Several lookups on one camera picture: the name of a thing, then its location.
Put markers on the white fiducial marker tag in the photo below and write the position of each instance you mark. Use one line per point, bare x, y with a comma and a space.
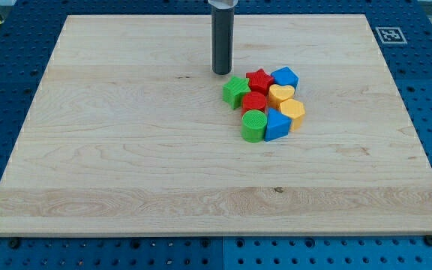
390, 35

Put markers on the yellow heart block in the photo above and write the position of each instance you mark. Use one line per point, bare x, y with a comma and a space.
278, 94

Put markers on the green cylinder block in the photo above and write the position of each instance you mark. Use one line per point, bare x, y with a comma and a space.
253, 126

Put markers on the blue cube block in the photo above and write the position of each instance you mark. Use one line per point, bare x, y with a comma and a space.
285, 77

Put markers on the yellow hexagon block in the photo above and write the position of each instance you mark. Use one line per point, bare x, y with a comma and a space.
295, 110

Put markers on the green star block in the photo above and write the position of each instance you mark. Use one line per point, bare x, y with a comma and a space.
235, 90

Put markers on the red cylinder block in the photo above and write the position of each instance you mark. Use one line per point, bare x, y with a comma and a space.
253, 101

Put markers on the blue triangle block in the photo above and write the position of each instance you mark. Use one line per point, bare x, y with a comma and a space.
278, 125

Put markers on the light wooden board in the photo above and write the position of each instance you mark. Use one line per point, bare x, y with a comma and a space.
128, 135

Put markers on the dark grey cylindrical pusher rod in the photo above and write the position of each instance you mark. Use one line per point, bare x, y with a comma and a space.
222, 22

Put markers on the red star block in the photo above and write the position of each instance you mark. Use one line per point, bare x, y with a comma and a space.
260, 81

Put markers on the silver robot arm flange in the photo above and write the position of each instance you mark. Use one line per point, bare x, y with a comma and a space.
223, 4

